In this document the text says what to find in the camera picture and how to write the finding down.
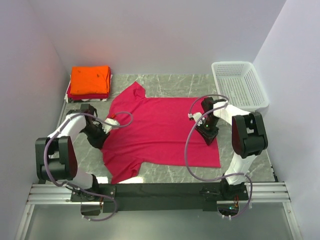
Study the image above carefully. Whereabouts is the aluminium rail frame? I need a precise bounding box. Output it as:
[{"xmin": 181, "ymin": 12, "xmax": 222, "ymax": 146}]
[{"xmin": 15, "ymin": 182, "xmax": 303, "ymax": 240}]

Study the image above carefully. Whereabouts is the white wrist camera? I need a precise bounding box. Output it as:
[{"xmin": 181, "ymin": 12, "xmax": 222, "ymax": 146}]
[
  {"xmin": 101, "ymin": 117, "xmax": 120, "ymax": 134},
  {"xmin": 187, "ymin": 112, "xmax": 206, "ymax": 126}
]

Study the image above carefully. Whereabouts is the magenta t shirt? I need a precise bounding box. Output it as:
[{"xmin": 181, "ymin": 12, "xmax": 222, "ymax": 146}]
[{"xmin": 101, "ymin": 81, "xmax": 222, "ymax": 185}]

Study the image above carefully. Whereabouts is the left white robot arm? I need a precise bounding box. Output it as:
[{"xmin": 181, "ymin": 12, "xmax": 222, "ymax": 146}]
[{"xmin": 35, "ymin": 104, "xmax": 110, "ymax": 202}]

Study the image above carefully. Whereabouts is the folded orange t shirt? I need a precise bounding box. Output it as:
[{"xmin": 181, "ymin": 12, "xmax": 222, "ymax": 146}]
[{"xmin": 70, "ymin": 65, "xmax": 111, "ymax": 96}]

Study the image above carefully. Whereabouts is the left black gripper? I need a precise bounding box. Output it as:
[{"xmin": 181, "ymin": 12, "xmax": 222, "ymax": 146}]
[{"xmin": 81, "ymin": 122, "xmax": 111, "ymax": 149}]

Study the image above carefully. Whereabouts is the white plastic basket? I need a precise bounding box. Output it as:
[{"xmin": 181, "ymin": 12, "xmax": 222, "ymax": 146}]
[{"xmin": 211, "ymin": 61, "xmax": 269, "ymax": 112}]

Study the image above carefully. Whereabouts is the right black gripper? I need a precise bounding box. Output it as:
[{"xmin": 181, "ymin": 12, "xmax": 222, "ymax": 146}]
[{"xmin": 195, "ymin": 116, "xmax": 220, "ymax": 146}]

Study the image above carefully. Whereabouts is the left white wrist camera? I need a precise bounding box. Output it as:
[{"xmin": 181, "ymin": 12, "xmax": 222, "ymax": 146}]
[{"xmin": 101, "ymin": 117, "xmax": 120, "ymax": 134}]

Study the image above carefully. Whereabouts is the black base beam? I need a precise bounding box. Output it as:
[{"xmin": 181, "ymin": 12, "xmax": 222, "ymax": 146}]
[{"xmin": 70, "ymin": 181, "xmax": 251, "ymax": 213}]

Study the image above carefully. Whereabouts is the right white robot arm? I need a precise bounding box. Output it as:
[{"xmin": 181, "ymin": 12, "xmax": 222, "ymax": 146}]
[{"xmin": 188, "ymin": 96, "xmax": 268, "ymax": 200}]

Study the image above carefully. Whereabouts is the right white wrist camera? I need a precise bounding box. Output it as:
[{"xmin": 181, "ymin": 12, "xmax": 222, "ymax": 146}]
[{"xmin": 187, "ymin": 112, "xmax": 206, "ymax": 126}]

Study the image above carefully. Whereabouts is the folded red t shirt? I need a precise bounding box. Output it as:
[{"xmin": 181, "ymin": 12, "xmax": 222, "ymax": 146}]
[{"xmin": 66, "ymin": 85, "xmax": 109, "ymax": 101}]

